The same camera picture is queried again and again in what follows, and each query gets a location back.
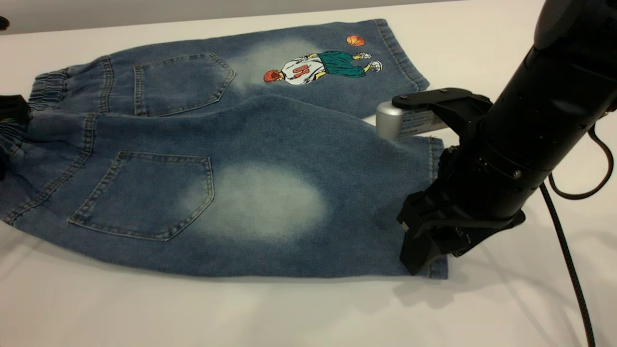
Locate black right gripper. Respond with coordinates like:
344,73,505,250
398,145,526,276

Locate blue denim shorts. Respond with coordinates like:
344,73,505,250
0,18,449,280

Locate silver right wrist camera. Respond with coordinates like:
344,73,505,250
375,88,492,140

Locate thin black cable loop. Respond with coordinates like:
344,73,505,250
549,124,614,200

